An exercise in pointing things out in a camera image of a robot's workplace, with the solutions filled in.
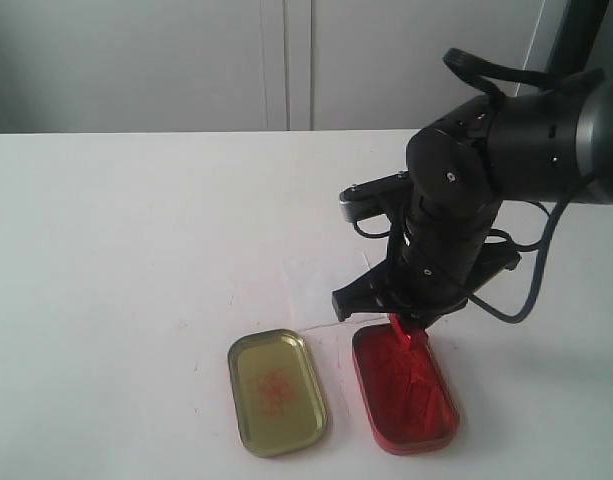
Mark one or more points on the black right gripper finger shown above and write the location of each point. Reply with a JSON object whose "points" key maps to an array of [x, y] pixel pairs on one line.
{"points": [[361, 296]]}

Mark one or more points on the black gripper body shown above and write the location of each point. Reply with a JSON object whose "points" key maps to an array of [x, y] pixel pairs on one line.
{"points": [[431, 280]]}

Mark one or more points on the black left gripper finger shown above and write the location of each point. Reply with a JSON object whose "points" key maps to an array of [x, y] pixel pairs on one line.
{"points": [[421, 316]]}

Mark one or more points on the red plastic stamp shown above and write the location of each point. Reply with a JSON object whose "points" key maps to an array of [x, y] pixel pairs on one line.
{"points": [[410, 337]]}

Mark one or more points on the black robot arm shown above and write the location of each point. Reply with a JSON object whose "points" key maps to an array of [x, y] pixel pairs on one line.
{"points": [[555, 146]]}

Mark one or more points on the red ink pad tin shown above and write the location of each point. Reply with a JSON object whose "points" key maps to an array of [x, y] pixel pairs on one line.
{"points": [[405, 395]]}

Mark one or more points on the white paper sheet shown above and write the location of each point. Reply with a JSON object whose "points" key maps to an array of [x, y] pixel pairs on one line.
{"points": [[311, 281]]}

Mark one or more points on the gold metal tin lid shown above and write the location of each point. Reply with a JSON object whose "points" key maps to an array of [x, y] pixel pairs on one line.
{"points": [[277, 396]]}

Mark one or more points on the white cabinet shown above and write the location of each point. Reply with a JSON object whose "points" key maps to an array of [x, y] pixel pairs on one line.
{"points": [[150, 66]]}

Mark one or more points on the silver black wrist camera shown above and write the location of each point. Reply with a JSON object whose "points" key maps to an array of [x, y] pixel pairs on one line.
{"points": [[383, 196]]}

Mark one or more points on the dark vertical post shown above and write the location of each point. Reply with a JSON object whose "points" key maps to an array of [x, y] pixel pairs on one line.
{"points": [[576, 37]]}

